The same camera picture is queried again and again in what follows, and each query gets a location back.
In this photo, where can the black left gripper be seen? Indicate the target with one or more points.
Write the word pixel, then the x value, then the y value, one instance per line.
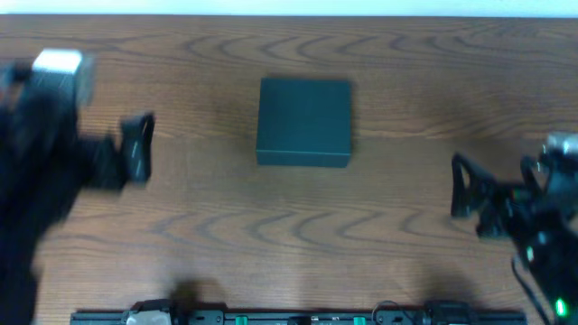
pixel 108 162

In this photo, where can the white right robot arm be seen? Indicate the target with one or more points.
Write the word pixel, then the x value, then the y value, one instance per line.
pixel 551 255

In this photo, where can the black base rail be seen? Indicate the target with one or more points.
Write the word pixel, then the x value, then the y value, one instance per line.
pixel 384 313

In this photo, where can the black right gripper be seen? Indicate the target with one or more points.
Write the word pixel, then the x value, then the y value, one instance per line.
pixel 504 206

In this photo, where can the black gift box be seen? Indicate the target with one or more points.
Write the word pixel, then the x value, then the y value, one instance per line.
pixel 304 122

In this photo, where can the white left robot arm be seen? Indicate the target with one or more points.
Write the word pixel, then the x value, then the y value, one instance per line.
pixel 44 166

